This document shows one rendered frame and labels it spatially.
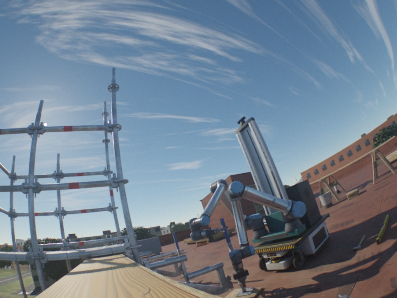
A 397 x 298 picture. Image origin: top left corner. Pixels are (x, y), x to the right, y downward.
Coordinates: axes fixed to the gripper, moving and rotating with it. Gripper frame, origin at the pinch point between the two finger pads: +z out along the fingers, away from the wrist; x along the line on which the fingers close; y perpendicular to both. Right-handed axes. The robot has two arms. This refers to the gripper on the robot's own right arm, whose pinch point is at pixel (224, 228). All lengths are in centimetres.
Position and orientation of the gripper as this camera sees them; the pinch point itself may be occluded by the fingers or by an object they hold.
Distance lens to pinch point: 172.5
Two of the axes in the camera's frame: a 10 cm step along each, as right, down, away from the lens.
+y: -2.8, -8.8, 3.8
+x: 4.4, 2.3, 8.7
